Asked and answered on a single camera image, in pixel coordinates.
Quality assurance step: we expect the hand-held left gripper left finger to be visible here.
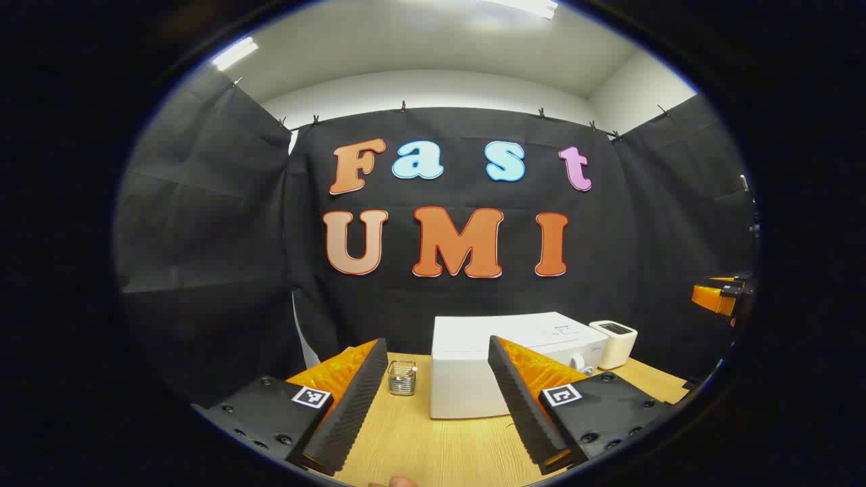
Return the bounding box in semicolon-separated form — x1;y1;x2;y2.
191;338;390;476

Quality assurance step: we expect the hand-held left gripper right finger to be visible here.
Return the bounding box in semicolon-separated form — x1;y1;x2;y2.
487;335;677;476

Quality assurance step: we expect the white microwave oven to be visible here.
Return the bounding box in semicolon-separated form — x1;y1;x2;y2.
430;311;610;420

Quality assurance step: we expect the white toaster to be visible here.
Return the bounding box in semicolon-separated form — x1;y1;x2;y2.
589;320;639;370

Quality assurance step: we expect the ceiling light panel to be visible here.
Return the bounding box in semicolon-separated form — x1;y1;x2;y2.
484;0;559;20
212;37;260;72

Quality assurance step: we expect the metal wire utensil holder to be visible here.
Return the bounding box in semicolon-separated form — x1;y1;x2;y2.
387;359;417;396

